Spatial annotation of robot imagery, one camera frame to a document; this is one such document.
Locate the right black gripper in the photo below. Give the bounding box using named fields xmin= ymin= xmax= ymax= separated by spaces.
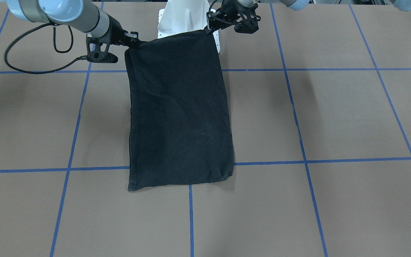
xmin=102 ymin=16 xmax=145 ymax=49

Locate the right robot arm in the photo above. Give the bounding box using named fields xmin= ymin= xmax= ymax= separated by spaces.
xmin=5 ymin=0 xmax=142 ymax=49

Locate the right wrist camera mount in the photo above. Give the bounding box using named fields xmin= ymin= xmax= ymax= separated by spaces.
xmin=85 ymin=34 xmax=118 ymax=64

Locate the black graphic t-shirt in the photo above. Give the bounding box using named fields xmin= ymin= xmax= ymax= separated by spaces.
xmin=125 ymin=29 xmax=234 ymax=192

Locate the braided camera cable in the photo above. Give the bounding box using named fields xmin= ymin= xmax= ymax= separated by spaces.
xmin=207 ymin=0 xmax=231 ymax=29
xmin=4 ymin=22 xmax=89 ymax=75

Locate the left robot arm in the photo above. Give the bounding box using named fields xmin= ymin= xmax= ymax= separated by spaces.
xmin=206 ymin=0 xmax=411 ymax=34

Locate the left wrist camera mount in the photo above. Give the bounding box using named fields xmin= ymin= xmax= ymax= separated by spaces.
xmin=234 ymin=3 xmax=261 ymax=34

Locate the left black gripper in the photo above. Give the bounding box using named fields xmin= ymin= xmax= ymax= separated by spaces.
xmin=207 ymin=0 xmax=252 ymax=35

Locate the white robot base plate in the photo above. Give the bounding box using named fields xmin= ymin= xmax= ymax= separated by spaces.
xmin=157 ymin=0 xmax=210 ymax=39

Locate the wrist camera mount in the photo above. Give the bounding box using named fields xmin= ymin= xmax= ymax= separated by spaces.
xmin=234 ymin=3 xmax=261 ymax=34
xmin=85 ymin=34 xmax=118 ymax=64

